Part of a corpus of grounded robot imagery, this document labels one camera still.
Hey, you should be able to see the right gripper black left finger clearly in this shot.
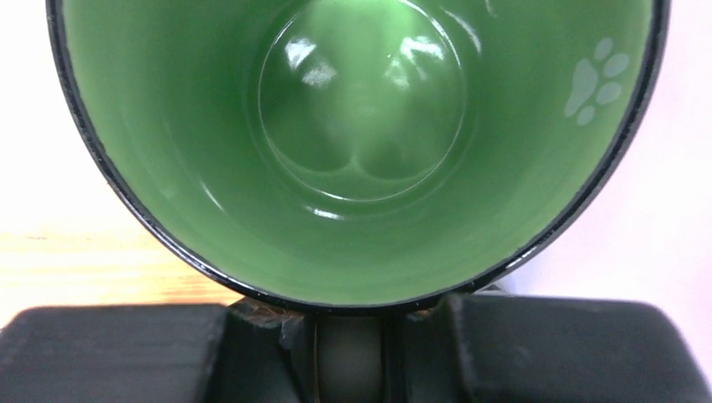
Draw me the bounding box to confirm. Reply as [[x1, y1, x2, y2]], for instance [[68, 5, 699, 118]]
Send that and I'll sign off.
[[1, 298, 315, 402]]

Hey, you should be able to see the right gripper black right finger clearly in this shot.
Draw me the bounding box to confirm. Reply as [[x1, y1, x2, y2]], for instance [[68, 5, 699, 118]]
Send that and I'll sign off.
[[385, 294, 711, 402]]

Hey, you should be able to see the large floral cream mug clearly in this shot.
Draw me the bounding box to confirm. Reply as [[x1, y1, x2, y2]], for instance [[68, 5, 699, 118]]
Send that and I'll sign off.
[[45, 0, 672, 403]]

